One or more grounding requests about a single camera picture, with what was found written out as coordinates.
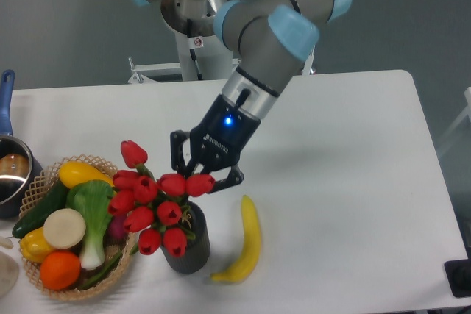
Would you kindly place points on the beige round bun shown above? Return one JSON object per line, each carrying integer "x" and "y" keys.
{"x": 64, "y": 228}

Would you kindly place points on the green bean pod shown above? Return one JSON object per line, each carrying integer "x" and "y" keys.
{"x": 101, "y": 274}

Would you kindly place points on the black device at table edge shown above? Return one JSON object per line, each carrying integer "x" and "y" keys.
{"x": 458, "y": 276}

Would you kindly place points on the woven bamboo basket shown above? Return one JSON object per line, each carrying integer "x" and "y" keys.
{"x": 37, "y": 190}

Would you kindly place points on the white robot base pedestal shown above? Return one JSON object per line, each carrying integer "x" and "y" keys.
{"x": 209, "y": 32}

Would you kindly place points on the yellow bell pepper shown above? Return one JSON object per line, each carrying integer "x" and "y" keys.
{"x": 34, "y": 247}

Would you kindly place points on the beige object at left edge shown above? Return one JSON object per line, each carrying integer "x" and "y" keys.
{"x": 9, "y": 267}

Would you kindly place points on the dark green cucumber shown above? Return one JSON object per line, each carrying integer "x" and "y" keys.
{"x": 35, "y": 218}

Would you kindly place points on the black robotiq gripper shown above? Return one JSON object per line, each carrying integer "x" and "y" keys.
{"x": 215, "y": 143}

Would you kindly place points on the red tulip bouquet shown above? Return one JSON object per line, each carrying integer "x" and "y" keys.
{"x": 157, "y": 209}

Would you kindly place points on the green bok choy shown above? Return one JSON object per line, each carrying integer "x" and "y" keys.
{"x": 91, "y": 200}

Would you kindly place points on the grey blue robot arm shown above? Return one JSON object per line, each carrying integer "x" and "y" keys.
{"x": 298, "y": 33}

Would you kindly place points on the yellow squash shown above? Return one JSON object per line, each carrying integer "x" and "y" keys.
{"x": 73, "y": 173}

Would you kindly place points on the blue handled saucepan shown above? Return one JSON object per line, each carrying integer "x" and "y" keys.
{"x": 18, "y": 165}

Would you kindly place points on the purple red onion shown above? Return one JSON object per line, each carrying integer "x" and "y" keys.
{"x": 116, "y": 229}

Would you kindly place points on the white frame at right edge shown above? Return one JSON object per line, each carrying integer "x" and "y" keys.
{"x": 456, "y": 130}

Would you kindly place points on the yellow banana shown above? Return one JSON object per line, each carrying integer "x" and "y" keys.
{"x": 247, "y": 261}

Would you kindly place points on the dark grey ribbed vase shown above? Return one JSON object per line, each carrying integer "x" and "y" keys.
{"x": 197, "y": 250}

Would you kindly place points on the orange fruit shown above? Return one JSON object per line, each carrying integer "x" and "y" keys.
{"x": 59, "y": 270}

